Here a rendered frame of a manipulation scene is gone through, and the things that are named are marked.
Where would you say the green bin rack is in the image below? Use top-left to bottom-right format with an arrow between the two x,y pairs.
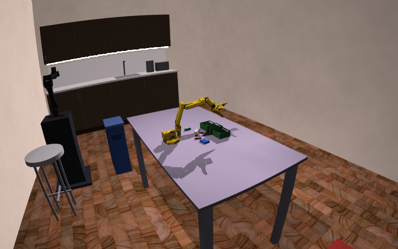
200,121 -> 230,139

